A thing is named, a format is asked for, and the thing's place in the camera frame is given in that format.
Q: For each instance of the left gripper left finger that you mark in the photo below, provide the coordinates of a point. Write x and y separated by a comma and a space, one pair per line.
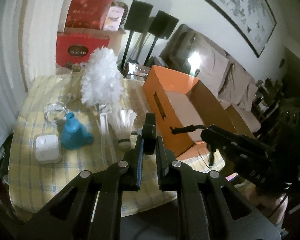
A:
134, 157

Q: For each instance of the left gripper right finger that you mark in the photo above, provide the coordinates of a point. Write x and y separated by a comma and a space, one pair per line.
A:
164, 157

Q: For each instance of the white feather shuttlecock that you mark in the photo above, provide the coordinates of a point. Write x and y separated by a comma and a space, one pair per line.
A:
122, 122

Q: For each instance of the blue collapsible funnel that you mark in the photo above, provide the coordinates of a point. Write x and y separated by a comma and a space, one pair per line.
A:
74, 135

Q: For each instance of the white fluffy duster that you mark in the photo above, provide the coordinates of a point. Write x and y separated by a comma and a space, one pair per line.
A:
102, 82

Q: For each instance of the white earphone case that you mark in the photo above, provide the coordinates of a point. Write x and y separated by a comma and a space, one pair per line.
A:
47, 148

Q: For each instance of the white wired earphones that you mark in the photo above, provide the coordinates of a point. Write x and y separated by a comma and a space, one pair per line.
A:
55, 113

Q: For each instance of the yellow tan small box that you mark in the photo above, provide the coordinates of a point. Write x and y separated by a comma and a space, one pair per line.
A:
76, 76

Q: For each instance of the person's right hand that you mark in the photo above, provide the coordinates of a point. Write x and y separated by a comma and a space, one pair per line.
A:
271, 207

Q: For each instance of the orange cardboard box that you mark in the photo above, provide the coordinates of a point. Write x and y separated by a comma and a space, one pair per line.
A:
180, 100

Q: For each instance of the yellow plaid tablecloth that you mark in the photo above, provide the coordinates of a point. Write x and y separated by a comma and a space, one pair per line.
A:
32, 184

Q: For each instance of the bright led lamp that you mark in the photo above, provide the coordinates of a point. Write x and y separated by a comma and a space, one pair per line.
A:
194, 61

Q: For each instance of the brown sofa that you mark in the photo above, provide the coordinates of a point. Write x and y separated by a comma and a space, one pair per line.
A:
227, 80

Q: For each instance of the large brown cardboard box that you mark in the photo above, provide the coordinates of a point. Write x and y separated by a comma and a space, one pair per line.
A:
115, 37

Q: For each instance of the red collection gift bag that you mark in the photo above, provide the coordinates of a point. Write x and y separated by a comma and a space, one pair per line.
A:
76, 47

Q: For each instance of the right black speaker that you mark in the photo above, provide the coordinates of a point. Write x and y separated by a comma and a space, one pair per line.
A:
163, 25

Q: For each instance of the black speaker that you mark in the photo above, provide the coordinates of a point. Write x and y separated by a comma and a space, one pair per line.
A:
163, 25
138, 16

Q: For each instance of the left black speaker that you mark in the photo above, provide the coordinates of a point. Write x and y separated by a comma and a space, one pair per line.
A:
138, 16

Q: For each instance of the pink tissue pack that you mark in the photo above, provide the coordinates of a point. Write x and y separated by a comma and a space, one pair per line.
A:
113, 18

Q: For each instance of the red gift bag top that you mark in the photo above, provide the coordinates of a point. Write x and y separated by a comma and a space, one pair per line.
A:
90, 14

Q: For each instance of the framed ink painting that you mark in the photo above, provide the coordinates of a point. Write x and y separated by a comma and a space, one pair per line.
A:
253, 19

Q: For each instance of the white curtain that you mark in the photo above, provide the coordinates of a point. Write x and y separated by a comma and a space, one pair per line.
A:
28, 30

